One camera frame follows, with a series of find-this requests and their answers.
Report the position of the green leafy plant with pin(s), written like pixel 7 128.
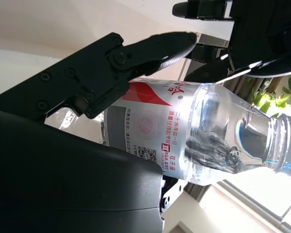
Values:
pixel 288 89

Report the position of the clear plastic water bottle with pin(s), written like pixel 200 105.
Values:
pixel 208 133

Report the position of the white window frame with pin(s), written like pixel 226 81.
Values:
pixel 245 199

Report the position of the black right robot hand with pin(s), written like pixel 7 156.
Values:
pixel 63 182

